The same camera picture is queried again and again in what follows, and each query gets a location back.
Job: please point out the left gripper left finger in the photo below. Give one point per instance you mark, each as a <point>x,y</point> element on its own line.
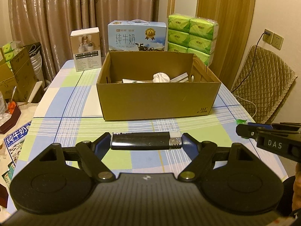
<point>91,154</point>

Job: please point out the quilted brown chair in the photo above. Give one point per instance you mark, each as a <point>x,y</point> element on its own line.
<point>263,84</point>

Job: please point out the black usb stick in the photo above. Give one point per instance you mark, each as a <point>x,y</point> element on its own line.
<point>145,141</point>

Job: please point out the brown cardboard carton on floor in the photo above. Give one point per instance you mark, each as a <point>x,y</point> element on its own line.
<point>21,75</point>

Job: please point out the brown cardboard box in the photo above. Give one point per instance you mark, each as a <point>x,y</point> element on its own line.
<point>138,101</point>

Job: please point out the brown curtain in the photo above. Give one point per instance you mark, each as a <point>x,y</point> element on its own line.
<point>50,23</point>

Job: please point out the long white ointment box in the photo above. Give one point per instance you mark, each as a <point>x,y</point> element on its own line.
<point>134,81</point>

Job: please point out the white socks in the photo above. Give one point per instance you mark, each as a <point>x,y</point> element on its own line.
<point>161,78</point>

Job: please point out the flat blue milk carton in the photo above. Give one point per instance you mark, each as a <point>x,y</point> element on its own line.
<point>15,140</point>

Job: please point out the stacked white bowls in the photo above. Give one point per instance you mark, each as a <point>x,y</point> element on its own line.
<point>36,60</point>

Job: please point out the wall power socket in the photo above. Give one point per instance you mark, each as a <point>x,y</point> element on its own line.
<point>273,39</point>

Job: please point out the white product box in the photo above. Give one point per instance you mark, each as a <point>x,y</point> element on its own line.
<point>85,45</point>

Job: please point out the white power adapter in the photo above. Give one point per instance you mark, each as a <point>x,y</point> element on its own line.
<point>181,78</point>

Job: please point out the checkered bed sheet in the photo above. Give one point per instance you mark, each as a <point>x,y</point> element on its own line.
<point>70,112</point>

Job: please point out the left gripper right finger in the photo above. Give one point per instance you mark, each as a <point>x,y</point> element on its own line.
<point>201,155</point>

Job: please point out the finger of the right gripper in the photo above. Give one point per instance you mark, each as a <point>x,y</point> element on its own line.
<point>286,126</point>
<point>248,130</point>

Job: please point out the blue milk carton box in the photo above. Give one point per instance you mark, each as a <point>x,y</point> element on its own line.
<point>136,35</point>

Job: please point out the small green candy wrapper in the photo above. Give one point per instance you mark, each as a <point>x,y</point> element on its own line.
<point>241,121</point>

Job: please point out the green tissue pack stack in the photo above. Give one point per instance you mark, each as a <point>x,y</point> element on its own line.
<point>195,35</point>

